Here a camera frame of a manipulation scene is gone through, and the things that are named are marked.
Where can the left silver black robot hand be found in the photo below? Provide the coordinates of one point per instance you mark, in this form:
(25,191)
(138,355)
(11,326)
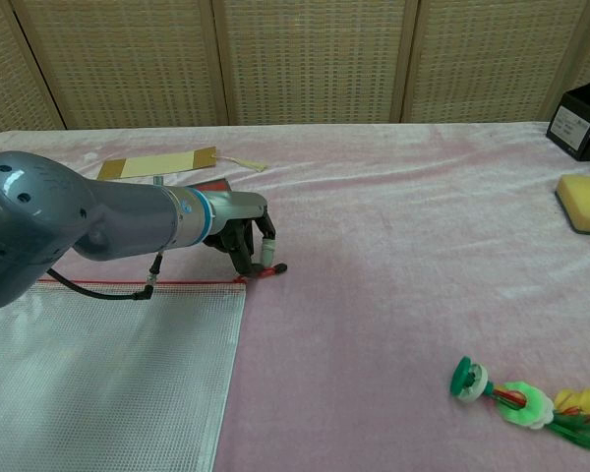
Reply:
(238,209)

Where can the clear mesh zipper pouch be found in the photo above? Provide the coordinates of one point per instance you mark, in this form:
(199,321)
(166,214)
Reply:
(103,373)

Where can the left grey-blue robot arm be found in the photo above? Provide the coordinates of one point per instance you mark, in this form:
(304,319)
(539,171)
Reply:
(54,216)

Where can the red ink stamp pad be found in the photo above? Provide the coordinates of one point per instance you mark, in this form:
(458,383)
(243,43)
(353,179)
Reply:
(218,186)

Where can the gold cream tasselled bookmark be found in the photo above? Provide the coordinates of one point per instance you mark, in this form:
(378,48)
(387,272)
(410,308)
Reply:
(152,164)

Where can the pink velvet tablecloth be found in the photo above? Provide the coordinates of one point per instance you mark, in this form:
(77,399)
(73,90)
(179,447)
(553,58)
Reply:
(398,255)

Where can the colourful feather shuttlecock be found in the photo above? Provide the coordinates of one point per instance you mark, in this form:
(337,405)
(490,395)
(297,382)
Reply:
(526,403)

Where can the yellow sponge block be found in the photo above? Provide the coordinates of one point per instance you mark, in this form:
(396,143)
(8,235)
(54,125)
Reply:
(587,201)

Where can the black cardboard box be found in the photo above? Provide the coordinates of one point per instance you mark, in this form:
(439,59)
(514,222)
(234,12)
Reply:
(587,123)

